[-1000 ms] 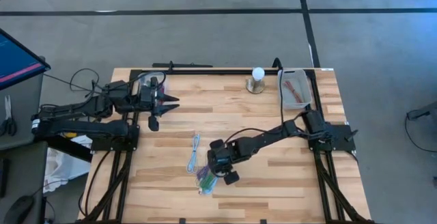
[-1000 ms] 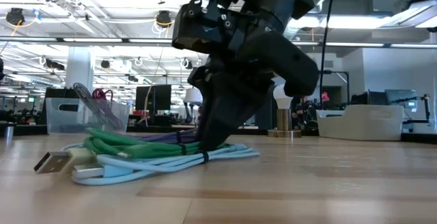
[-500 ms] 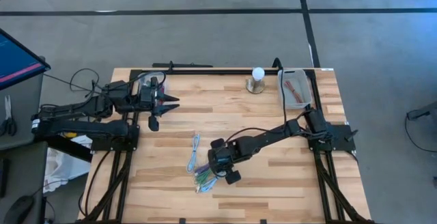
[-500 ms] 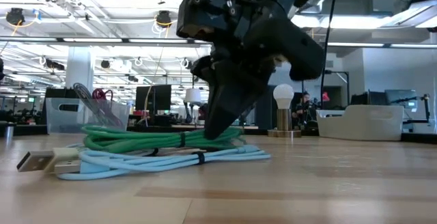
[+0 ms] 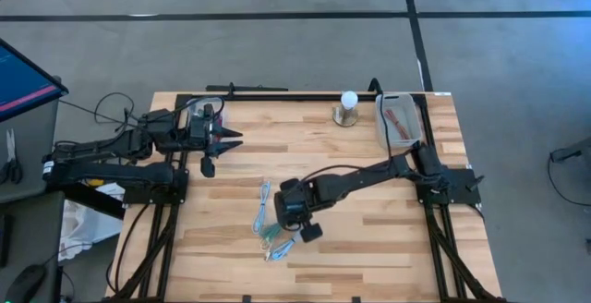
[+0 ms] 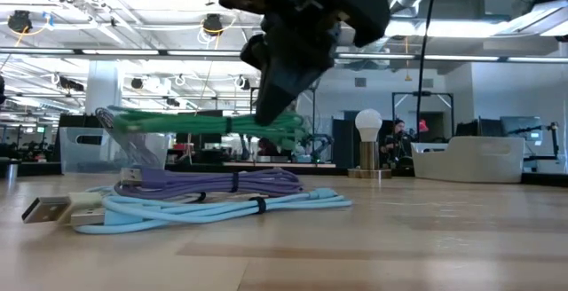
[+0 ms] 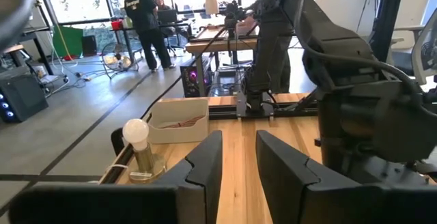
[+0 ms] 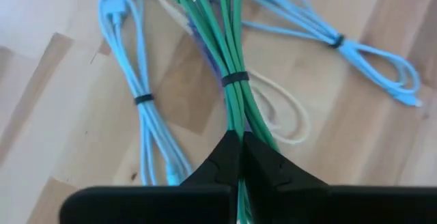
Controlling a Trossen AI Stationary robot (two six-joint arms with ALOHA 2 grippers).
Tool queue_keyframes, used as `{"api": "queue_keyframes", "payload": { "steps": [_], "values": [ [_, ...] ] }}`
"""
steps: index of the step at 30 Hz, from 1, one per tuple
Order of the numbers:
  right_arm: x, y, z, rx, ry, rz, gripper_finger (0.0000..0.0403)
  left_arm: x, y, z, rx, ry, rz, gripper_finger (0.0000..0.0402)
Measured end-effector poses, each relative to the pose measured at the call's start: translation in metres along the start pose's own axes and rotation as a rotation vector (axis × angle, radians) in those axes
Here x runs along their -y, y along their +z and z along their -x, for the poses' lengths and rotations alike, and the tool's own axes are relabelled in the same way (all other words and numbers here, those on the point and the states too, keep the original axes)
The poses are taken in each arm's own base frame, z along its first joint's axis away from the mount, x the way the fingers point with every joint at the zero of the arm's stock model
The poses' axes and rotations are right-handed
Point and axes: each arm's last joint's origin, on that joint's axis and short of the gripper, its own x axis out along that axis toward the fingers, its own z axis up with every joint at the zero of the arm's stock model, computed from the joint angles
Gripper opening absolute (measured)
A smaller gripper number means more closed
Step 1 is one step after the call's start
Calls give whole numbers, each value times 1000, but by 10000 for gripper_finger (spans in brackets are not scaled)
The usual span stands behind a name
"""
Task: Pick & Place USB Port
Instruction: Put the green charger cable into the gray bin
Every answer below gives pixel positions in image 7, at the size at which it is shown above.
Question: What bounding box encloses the bulb lamp with brass base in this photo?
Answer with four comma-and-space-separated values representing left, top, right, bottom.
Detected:
122, 117, 167, 184

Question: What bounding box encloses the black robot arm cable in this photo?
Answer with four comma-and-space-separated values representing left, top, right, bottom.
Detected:
293, 0, 437, 115

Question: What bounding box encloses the grey office chair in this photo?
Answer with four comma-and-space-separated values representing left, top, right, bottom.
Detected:
385, 7, 437, 85

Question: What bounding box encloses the white plastic bin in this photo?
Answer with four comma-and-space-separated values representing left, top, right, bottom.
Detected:
146, 97, 210, 145

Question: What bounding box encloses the wooden workbench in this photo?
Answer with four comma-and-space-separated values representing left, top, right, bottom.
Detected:
185, 24, 261, 98

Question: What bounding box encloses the green board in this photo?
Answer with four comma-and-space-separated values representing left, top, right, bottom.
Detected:
52, 25, 85, 59

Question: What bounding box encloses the person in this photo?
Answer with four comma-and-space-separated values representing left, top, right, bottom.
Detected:
154, 0, 191, 39
123, 0, 178, 73

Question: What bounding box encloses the blurred grey camera cable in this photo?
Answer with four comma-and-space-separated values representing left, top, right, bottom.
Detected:
0, 0, 37, 53

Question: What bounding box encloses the black table clamp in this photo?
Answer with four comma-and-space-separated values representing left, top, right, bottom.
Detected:
110, 127, 126, 157

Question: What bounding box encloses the black pillar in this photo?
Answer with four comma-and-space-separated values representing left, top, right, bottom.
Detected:
367, 0, 408, 53

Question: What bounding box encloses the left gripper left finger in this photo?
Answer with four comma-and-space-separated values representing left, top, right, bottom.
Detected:
8, 130, 224, 224

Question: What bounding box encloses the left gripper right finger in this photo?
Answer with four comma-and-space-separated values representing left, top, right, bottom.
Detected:
255, 130, 437, 224

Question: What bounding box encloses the black speaker box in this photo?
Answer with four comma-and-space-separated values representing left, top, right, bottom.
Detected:
81, 34, 99, 57

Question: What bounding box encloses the black camera rig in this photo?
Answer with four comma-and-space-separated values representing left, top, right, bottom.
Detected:
203, 0, 257, 40

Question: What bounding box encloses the black computer tower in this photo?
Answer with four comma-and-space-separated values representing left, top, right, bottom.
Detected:
0, 66, 50, 124

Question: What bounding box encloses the metal floor fan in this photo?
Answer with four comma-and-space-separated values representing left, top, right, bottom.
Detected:
100, 42, 140, 81

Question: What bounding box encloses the black laptop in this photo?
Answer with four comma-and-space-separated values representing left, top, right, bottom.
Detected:
156, 8, 179, 25

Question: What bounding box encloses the computer with purple light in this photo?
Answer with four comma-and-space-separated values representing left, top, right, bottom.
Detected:
180, 55, 214, 98

